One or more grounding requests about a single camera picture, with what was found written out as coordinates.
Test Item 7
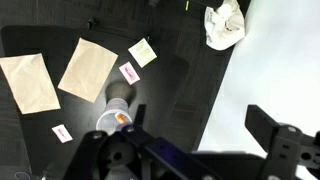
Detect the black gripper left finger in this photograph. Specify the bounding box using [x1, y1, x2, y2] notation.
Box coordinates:
[63, 104, 214, 180]

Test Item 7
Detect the black table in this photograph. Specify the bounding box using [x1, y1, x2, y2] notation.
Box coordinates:
[0, 24, 192, 180]

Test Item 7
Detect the clear plastic cup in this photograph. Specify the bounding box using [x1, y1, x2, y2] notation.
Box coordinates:
[95, 97, 134, 136]

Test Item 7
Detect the pink sweetener packet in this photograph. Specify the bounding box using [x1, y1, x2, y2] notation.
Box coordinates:
[118, 61, 141, 86]
[51, 123, 74, 144]

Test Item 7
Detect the orange marker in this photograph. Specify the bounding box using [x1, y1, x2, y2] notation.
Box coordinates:
[114, 112, 128, 125]

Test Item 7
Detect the yellow-green packet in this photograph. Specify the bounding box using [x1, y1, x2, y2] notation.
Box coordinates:
[127, 37, 158, 69]

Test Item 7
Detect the crumpled yellow-white wrapper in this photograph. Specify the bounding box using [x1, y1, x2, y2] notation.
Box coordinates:
[203, 0, 247, 52]

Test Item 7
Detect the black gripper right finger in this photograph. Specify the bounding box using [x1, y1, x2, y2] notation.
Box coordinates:
[244, 104, 320, 180]

